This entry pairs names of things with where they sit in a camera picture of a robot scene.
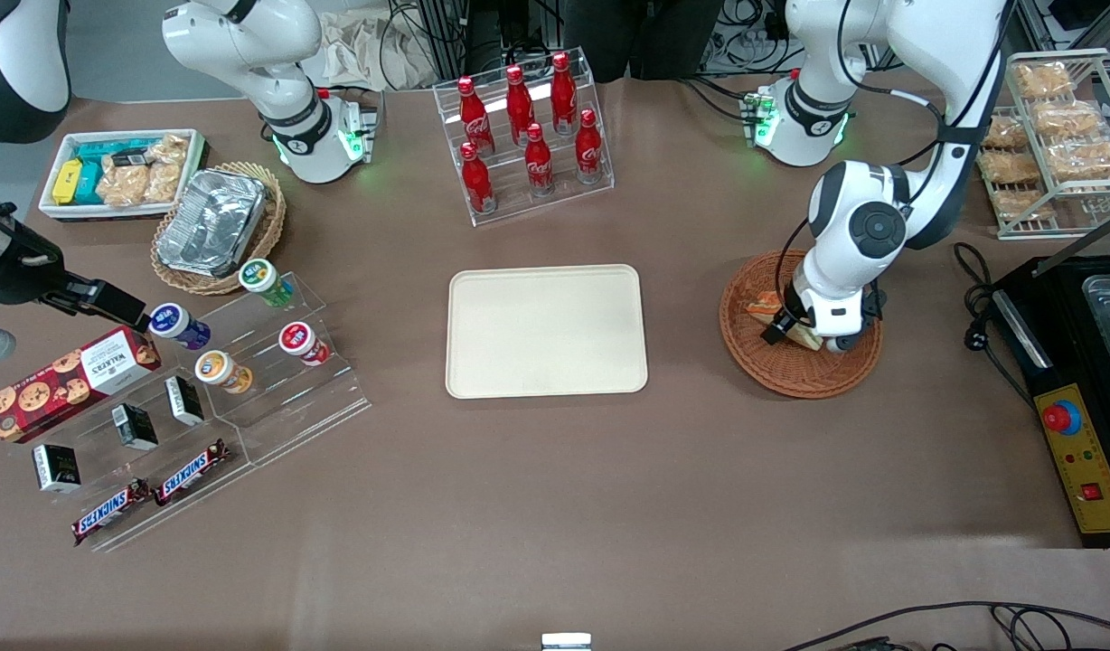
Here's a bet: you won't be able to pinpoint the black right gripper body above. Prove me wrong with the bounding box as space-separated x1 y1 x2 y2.
0 190 68 308

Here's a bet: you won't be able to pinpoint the red lid gum jar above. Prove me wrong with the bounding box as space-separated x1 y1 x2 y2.
278 321 332 366

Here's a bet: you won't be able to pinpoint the person in black clothes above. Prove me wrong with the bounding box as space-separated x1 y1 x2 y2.
562 0 728 82

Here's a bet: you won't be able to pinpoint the clear bag of fried snacks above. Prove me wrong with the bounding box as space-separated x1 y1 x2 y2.
993 190 1058 223
978 151 1045 187
1011 61 1077 99
1030 99 1108 137
1043 137 1110 183
982 116 1027 151

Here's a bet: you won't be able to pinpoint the wire snack rack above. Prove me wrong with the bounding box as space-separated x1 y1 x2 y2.
976 48 1110 241

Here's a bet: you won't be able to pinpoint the orange lid gum jar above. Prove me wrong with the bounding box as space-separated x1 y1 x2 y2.
194 350 254 395

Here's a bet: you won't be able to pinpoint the white plastic bin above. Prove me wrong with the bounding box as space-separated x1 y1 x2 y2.
38 129 209 222

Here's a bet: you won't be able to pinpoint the clear acrylic stepped shelf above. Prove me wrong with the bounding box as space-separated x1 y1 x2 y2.
180 271 372 467
4 353 253 554

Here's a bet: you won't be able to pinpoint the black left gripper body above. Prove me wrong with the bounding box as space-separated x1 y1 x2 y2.
785 285 884 354

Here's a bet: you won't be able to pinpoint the brown wicker basket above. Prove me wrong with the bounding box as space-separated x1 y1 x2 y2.
719 250 884 400

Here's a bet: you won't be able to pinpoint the purple lid gum jar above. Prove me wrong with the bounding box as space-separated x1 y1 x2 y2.
148 303 212 352

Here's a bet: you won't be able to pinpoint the red Walkers shortbread box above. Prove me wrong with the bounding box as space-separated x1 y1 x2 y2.
0 325 163 444

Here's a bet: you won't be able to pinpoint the aluminium foil tray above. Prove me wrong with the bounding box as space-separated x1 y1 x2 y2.
157 169 268 278

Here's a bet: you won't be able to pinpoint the black power cable with plug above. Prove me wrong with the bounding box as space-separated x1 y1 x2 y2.
953 241 1037 408

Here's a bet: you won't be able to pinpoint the green lid gum jar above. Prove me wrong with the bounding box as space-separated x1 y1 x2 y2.
239 258 296 308

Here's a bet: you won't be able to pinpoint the small black box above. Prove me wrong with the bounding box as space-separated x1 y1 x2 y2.
111 403 159 451
33 444 82 494
165 375 205 427

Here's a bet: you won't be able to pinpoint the Snickers bar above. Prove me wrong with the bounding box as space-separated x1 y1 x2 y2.
153 439 230 507
71 479 154 547

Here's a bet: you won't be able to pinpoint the clear acrylic bottle rack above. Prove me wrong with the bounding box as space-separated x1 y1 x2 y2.
433 47 615 227

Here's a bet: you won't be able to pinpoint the black countertop appliance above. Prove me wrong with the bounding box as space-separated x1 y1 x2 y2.
991 212 1110 426

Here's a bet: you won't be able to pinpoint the black cable at table edge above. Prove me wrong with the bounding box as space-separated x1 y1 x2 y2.
781 599 1110 651

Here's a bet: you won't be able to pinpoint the yellow snack packet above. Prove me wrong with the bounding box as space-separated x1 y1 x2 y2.
52 160 84 206

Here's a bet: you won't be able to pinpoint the yellow emergency stop control box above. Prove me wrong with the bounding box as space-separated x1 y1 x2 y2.
1032 382 1110 548

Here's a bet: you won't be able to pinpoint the red cola bottle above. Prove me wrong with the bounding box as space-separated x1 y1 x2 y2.
505 65 537 146
460 142 498 215
551 52 579 137
575 108 606 184
524 123 556 196
457 76 495 155

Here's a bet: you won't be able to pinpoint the beige plastic tray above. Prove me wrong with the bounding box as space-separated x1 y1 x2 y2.
445 264 650 401

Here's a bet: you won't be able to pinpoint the light wicker basket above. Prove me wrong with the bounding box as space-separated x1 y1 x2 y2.
151 161 287 297

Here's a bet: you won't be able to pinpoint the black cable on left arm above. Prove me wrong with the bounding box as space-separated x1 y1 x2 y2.
772 0 1012 317

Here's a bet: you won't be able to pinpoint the black cables at arm base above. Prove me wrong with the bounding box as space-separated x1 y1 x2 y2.
673 75 757 125

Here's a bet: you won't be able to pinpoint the triangular sandwich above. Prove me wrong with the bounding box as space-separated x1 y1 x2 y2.
745 289 827 353

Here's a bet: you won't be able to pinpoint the crumpled beige paper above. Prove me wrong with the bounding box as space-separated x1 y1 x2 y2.
315 9 447 91

